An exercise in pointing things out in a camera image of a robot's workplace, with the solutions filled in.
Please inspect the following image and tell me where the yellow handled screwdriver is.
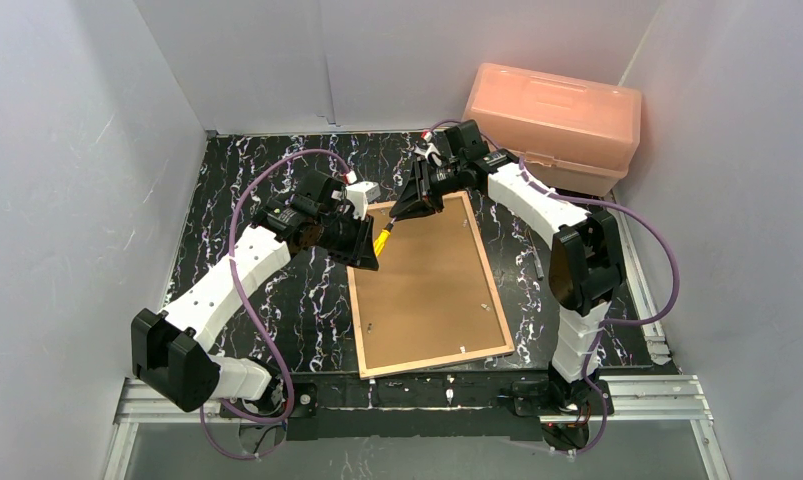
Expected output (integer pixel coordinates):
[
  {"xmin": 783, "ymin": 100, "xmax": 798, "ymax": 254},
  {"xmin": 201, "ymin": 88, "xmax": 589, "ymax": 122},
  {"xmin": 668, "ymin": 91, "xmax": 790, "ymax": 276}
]
[{"xmin": 373, "ymin": 219, "xmax": 395, "ymax": 257}]

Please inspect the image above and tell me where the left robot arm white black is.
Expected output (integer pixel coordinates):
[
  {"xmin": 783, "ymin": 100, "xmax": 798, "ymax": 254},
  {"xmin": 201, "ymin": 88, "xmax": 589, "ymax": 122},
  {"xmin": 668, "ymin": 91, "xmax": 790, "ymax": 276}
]
[{"xmin": 131, "ymin": 171, "xmax": 380, "ymax": 412}]

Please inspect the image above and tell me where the pink plastic storage box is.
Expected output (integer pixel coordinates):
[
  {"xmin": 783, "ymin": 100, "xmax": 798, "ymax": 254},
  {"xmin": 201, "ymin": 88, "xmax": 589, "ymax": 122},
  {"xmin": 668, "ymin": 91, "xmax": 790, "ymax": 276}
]
[{"xmin": 463, "ymin": 63, "xmax": 642, "ymax": 197}]

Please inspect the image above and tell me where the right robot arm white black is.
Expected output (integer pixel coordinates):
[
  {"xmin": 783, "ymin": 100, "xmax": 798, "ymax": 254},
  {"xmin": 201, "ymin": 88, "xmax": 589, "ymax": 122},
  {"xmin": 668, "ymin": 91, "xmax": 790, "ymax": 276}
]
[{"xmin": 389, "ymin": 120, "xmax": 626, "ymax": 384}]

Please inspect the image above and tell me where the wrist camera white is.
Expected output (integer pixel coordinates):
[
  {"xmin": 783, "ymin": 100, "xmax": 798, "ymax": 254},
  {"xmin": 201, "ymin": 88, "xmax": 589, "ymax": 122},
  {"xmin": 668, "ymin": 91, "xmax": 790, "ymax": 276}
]
[
  {"xmin": 413, "ymin": 130, "xmax": 445, "ymax": 167},
  {"xmin": 344, "ymin": 171, "xmax": 380, "ymax": 220}
]

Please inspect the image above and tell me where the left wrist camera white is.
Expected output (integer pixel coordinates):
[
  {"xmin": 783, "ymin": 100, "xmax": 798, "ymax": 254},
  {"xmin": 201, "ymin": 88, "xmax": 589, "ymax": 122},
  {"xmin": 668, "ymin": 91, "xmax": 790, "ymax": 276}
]
[{"xmin": 344, "ymin": 171, "xmax": 380, "ymax": 220}]

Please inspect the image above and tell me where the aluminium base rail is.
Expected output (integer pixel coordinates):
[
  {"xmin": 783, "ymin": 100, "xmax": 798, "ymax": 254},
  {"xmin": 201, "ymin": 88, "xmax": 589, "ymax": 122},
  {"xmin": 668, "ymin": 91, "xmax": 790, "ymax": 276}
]
[{"xmin": 114, "ymin": 375, "xmax": 714, "ymax": 424}]

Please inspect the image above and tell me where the white wooden photo frame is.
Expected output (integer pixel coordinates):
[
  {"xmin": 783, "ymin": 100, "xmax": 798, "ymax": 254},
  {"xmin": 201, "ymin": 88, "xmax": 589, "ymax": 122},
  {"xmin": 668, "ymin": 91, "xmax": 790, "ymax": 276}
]
[{"xmin": 347, "ymin": 192, "xmax": 515, "ymax": 379}]

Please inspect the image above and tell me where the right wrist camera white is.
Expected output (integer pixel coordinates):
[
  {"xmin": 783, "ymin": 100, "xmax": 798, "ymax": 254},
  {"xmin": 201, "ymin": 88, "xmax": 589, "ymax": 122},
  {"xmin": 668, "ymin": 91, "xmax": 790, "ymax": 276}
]
[{"xmin": 413, "ymin": 130, "xmax": 445, "ymax": 167}]

